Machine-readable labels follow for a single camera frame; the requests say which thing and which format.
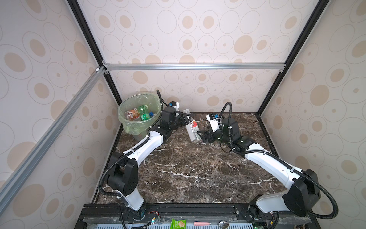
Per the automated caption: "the brown coffee bottle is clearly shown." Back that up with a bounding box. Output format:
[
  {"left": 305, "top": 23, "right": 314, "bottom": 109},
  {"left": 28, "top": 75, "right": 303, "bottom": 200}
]
[{"left": 124, "top": 108, "right": 140, "bottom": 121}]

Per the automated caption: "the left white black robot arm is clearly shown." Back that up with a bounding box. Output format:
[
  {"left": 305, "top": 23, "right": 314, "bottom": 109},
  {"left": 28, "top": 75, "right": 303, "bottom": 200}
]
[{"left": 98, "top": 90, "right": 191, "bottom": 215}]

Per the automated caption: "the green Sprite bottle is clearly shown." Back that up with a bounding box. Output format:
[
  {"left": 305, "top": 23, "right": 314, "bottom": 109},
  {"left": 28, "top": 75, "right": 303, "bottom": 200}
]
[{"left": 138, "top": 105, "right": 151, "bottom": 121}]

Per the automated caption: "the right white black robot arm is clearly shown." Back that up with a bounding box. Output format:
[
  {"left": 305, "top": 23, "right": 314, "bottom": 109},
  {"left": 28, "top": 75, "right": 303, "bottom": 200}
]
[{"left": 198, "top": 102, "right": 339, "bottom": 219}]

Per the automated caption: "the green snack packet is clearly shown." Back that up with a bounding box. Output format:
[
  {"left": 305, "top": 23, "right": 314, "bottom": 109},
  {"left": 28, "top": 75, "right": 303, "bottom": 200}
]
[{"left": 170, "top": 219, "right": 187, "bottom": 229}]

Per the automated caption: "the pink handled tool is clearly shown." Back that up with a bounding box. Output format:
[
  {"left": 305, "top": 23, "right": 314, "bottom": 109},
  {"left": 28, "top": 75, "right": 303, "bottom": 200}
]
[{"left": 193, "top": 221, "right": 211, "bottom": 226}]

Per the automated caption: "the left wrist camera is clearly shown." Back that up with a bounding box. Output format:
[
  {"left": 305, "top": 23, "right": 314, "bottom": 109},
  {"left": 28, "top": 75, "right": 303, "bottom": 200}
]
[{"left": 169, "top": 101, "right": 180, "bottom": 111}]

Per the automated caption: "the black base frame rail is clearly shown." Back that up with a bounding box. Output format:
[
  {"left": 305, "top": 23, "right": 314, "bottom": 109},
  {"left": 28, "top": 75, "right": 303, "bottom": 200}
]
[{"left": 75, "top": 204, "right": 320, "bottom": 229}]

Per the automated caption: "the metal spoon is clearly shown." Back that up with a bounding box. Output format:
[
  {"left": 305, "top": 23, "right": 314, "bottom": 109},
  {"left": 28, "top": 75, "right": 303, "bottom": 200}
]
[{"left": 218, "top": 220, "right": 230, "bottom": 229}]

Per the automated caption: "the diagonal aluminium rail left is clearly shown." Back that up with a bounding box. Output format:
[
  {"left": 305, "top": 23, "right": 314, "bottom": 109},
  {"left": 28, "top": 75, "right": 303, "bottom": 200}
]
[{"left": 1, "top": 66, "right": 106, "bottom": 214}]

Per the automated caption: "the clear bottle red green label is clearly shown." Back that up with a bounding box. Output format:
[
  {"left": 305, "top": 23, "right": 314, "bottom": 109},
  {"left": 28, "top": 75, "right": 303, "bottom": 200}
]
[{"left": 183, "top": 109, "right": 202, "bottom": 143}]

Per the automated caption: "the green bin with plastic liner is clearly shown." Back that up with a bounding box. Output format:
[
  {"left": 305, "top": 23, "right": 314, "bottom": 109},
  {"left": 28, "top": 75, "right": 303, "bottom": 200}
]
[{"left": 118, "top": 93, "right": 162, "bottom": 141}]

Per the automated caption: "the horizontal aluminium rail back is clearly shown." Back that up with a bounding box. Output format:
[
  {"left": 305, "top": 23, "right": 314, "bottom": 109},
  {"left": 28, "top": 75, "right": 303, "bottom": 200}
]
[{"left": 105, "top": 63, "right": 286, "bottom": 71}]

